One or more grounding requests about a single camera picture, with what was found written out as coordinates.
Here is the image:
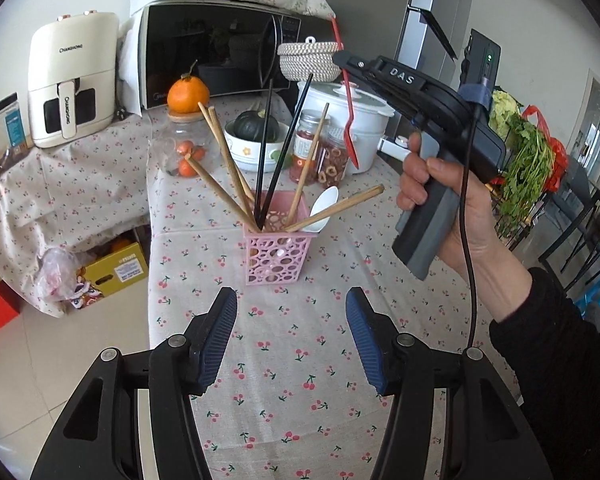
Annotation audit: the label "glass jar with wooden lid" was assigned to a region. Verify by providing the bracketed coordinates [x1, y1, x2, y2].
[152, 110, 221, 179]

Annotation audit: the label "green leafy vegetables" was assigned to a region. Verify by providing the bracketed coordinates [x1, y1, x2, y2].
[495, 110, 556, 238]

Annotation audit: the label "person's right forearm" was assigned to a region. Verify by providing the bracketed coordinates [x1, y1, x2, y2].
[489, 266, 600, 480]

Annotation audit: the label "white plastic spoon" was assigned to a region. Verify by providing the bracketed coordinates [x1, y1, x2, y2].
[302, 186, 340, 234]

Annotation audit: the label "plastic container with blue label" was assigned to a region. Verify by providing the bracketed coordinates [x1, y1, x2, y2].
[0, 92, 31, 153]

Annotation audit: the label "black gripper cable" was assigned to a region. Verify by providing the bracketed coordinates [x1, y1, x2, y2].
[457, 60, 478, 353]

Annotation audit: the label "napa cabbage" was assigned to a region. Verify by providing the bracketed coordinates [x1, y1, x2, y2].
[490, 89, 523, 141]

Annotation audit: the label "red plastic bag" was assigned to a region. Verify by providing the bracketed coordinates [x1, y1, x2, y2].
[522, 105, 568, 191]

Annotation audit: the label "large orange with stem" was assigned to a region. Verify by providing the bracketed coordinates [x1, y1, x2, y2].
[167, 60, 211, 115]

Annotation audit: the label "black chair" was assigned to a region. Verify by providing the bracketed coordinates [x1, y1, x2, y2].
[537, 155, 600, 301]

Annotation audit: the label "black microwave oven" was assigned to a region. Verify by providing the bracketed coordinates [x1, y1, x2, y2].
[139, 0, 331, 111]

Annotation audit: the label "white bowl with flower print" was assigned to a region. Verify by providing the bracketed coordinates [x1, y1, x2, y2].
[224, 119, 291, 173]

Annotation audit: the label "red silicone spatula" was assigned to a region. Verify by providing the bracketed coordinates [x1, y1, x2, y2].
[329, 16, 362, 170]

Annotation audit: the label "grey refrigerator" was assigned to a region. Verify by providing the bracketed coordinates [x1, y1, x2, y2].
[286, 0, 477, 91]

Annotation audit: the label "woven basket with lid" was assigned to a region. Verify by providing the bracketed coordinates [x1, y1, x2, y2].
[277, 36, 342, 83]

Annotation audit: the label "yellow cardboard box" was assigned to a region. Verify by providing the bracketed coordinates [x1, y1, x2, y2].
[77, 240, 148, 311]

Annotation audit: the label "jar of dried fruit rings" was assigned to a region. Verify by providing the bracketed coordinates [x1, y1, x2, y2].
[316, 129, 352, 189]

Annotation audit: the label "cream air fryer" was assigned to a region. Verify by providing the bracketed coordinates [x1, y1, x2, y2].
[26, 10, 121, 149]

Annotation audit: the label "dark green squash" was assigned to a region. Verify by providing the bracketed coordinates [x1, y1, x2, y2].
[232, 111, 280, 142]

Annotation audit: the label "pink perforated utensil holder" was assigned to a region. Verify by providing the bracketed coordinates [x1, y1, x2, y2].
[244, 191, 314, 287]

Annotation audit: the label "pink plastic bag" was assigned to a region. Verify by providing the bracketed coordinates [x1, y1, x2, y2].
[32, 246, 88, 306]

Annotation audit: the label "jar of red dried fruit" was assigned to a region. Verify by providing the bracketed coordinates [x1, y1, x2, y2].
[289, 109, 331, 184]

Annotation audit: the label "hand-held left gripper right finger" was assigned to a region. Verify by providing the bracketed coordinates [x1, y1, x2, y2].
[345, 286, 553, 480]

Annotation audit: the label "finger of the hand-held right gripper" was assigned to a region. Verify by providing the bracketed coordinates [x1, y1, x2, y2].
[331, 50, 431, 111]

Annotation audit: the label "person's right hand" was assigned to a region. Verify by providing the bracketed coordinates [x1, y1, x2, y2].
[396, 130, 531, 322]

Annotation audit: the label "white electric cooking pot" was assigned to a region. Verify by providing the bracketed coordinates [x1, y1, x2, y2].
[297, 80, 411, 173]

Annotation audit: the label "cherry print tablecloth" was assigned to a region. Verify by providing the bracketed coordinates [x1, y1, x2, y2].
[146, 92, 526, 480]

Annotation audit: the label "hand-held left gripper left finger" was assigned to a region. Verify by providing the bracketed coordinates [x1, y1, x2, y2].
[30, 286, 239, 480]

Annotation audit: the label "colourful printed packet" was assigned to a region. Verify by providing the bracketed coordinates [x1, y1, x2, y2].
[65, 280, 106, 311]

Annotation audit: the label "cherry print cloth cover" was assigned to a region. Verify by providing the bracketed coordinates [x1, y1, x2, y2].
[0, 110, 153, 318]

